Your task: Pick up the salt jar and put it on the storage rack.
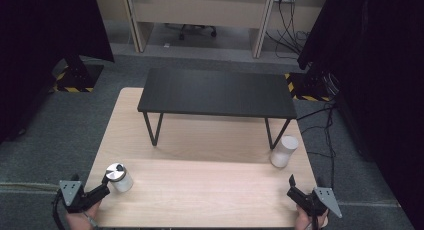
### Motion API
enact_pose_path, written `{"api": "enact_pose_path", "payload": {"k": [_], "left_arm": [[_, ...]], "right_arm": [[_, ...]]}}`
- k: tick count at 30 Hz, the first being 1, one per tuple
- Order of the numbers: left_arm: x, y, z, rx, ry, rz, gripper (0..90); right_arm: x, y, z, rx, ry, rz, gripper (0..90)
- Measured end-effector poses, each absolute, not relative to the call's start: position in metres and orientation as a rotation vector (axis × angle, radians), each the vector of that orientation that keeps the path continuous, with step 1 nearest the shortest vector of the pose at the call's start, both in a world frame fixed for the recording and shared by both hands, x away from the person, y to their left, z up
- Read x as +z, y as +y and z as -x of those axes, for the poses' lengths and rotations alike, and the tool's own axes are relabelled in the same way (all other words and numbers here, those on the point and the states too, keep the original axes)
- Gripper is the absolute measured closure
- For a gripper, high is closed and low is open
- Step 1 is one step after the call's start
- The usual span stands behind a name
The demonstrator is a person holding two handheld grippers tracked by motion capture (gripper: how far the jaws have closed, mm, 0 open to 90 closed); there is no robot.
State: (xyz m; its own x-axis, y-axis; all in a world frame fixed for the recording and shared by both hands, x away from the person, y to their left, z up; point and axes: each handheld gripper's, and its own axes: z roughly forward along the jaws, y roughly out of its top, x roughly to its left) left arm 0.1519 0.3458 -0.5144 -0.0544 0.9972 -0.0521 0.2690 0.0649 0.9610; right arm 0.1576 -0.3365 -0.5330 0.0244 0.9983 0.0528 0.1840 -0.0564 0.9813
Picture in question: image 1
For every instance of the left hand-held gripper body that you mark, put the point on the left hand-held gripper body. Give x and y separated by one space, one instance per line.
70 191

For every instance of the person's left hand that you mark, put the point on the person's left hand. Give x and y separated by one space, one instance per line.
77 221

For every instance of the jar with white lid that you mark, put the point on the jar with white lid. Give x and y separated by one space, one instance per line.
283 151

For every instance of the black stand base, hazard stripes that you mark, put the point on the black stand base, hazard stripes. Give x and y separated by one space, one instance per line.
310 86
78 78

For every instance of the beige desk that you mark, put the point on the beige desk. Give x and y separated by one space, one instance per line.
200 10

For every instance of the black shelf with metal legs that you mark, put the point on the black shelf with metal legs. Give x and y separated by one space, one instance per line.
216 90

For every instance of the person's right hand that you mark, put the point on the person's right hand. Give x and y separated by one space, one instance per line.
301 221

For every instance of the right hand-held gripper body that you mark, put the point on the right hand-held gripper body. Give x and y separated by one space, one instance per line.
328 198

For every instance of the black curtain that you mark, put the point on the black curtain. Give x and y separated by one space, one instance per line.
40 40
376 73

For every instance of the black office chair base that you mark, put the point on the black office chair base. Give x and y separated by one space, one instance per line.
191 28

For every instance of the small white scrap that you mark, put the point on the small white scrap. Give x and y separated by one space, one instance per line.
166 45

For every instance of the glass jar with metal lid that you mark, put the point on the glass jar with metal lid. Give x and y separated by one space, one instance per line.
121 181

